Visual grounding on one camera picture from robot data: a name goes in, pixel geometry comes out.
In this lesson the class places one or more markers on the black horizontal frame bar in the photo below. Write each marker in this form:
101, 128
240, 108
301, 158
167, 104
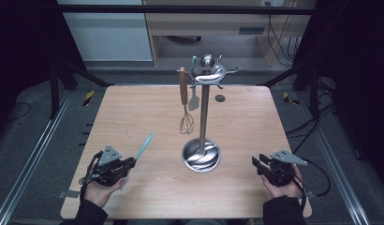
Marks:
180, 9

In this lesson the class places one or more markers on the white cabinet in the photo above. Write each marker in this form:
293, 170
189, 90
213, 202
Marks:
109, 34

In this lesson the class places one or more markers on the steel utensil rack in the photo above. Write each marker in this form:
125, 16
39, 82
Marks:
204, 125

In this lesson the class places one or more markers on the person's right hand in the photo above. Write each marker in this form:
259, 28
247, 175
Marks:
285, 190

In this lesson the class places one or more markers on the black frame strut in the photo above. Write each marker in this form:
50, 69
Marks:
302, 76
68, 76

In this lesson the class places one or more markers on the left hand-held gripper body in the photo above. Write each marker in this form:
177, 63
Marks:
109, 168

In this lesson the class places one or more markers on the yellow black striped tape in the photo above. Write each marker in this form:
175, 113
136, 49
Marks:
89, 97
288, 98

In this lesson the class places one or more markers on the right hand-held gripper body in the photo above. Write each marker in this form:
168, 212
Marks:
280, 170

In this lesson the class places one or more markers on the aluminium floor rail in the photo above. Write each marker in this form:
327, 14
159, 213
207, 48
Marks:
336, 162
34, 156

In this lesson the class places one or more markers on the light wooden desk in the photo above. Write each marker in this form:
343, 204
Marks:
212, 23

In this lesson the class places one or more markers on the dark round table grommet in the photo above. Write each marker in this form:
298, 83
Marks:
220, 98

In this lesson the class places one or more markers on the person's left hand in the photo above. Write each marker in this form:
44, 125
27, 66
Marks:
98, 192

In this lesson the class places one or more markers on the grey tape strip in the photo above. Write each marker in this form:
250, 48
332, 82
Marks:
311, 194
68, 194

